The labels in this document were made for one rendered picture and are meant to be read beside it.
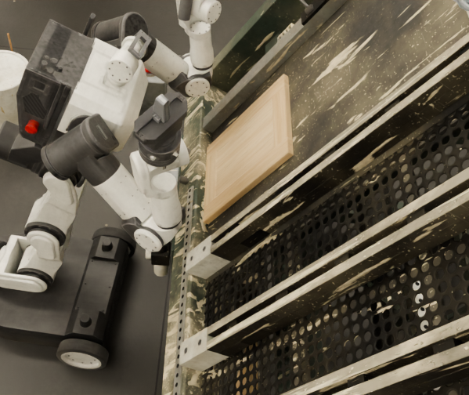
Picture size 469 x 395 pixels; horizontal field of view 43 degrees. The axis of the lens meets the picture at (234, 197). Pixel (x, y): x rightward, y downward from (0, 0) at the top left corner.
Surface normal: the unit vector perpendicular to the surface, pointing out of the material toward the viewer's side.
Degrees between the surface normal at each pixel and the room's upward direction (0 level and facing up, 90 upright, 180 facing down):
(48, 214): 90
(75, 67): 23
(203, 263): 90
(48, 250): 90
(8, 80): 0
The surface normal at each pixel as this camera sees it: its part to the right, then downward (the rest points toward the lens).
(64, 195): -0.11, 0.79
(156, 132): 0.15, -0.36
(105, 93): 0.47, -0.50
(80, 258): 0.10, -0.60
